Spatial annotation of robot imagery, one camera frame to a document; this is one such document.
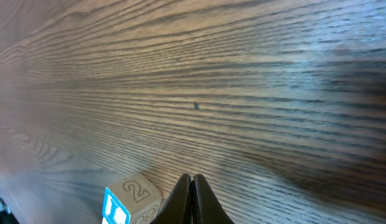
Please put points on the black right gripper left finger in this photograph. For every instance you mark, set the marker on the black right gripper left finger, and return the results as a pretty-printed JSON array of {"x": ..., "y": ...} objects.
[{"x": 177, "y": 209}]

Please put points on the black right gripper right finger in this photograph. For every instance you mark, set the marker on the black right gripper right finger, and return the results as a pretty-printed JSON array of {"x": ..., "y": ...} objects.
[{"x": 206, "y": 209}]

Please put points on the blue faced wooden letter block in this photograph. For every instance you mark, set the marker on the blue faced wooden letter block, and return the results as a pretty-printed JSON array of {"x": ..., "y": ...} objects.
[{"x": 134, "y": 200}]

